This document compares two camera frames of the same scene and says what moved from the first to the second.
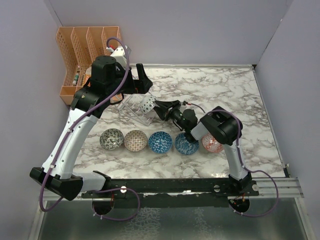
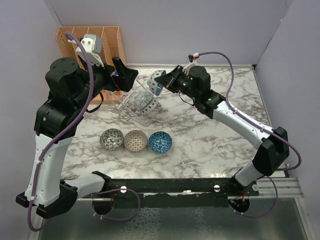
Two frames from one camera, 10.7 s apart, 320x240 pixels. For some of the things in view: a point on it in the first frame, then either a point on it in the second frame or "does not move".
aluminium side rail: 287,187 does not move
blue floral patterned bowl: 184,147 to 155,86
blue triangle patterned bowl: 160,142 does not move
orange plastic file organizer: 79,46 does not move
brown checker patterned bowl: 135,140 does not move
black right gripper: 164,107 to 168,80
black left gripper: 140,86 to 124,79
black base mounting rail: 173,192 does not move
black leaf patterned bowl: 111,139 does not move
